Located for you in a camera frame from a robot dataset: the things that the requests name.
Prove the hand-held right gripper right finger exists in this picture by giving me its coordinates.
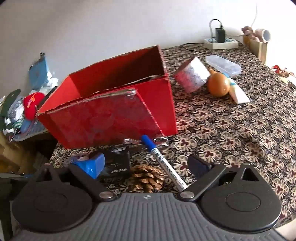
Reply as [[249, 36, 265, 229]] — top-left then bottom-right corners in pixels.
[[179, 153, 267, 201]]

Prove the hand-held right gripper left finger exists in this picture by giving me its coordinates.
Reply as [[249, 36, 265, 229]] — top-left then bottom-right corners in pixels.
[[35, 154, 117, 202]]

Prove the clear tape roll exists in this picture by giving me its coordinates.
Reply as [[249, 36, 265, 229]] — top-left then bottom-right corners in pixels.
[[67, 152, 93, 164]]

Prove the small black box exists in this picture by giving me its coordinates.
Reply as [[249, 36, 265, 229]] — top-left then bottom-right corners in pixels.
[[100, 146, 131, 179]]

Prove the blue capped marker pen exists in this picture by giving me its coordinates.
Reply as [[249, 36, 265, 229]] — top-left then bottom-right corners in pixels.
[[141, 134, 188, 192]]

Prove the silver metal clip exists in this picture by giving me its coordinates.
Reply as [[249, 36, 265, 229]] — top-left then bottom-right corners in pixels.
[[124, 136, 169, 147]]

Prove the red cardboard box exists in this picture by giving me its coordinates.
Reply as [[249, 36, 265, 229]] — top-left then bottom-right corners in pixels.
[[36, 45, 178, 149]]

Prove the large brown pine cone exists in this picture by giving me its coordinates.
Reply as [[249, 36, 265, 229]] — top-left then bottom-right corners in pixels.
[[126, 164, 165, 193]]

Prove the blue patterned mat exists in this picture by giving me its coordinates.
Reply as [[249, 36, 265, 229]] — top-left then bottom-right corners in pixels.
[[14, 120, 48, 141]]

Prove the white tube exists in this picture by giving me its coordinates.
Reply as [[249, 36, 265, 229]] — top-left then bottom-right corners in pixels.
[[222, 72, 250, 104]]

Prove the orange gourd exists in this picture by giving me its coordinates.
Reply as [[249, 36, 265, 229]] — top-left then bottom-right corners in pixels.
[[207, 67, 231, 97]]

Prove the white crumpled plastic bag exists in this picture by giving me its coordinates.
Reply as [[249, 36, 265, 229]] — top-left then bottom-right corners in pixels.
[[35, 70, 60, 93]]

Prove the clear plastic case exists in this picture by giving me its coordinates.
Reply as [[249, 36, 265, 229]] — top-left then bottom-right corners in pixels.
[[205, 54, 241, 76]]

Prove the green cloth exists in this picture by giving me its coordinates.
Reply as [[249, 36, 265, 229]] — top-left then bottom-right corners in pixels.
[[0, 89, 22, 130]]

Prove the blue bag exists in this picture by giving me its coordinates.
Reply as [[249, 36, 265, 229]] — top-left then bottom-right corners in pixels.
[[28, 53, 50, 91]]

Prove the white power strip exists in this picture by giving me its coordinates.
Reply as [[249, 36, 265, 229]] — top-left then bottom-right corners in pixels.
[[203, 38, 239, 50]]

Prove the red ribbon ornament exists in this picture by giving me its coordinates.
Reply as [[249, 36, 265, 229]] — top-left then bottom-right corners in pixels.
[[272, 65, 296, 78]]

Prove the black charger adapter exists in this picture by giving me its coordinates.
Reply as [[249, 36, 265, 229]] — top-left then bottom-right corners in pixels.
[[215, 27, 226, 43]]

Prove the wooden box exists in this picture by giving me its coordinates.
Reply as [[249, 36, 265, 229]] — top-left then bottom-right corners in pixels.
[[243, 35, 270, 64]]

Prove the pink plush toy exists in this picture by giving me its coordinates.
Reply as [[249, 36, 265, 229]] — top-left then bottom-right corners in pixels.
[[241, 26, 260, 42]]

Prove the white roll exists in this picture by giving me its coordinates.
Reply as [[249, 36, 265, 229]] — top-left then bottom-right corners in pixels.
[[254, 28, 271, 43]]

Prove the black charger cable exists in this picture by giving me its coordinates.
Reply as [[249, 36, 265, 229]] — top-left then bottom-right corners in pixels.
[[182, 19, 224, 52]]

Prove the thin white wire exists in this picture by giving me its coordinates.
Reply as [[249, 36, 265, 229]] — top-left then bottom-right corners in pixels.
[[231, 3, 258, 37]]

